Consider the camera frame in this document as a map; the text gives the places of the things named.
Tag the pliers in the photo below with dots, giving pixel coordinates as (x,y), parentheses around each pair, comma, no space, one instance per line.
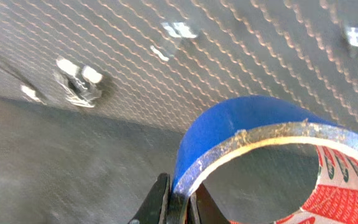
(65,66)

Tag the black pegboard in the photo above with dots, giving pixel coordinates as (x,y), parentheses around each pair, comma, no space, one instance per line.
(244,62)

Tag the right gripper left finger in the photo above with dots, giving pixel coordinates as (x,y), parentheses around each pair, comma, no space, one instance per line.
(155,202)

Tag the roll of blue tape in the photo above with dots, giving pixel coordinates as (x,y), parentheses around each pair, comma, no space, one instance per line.
(228,121)

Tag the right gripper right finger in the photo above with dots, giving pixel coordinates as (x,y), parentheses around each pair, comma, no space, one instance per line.
(204,208)

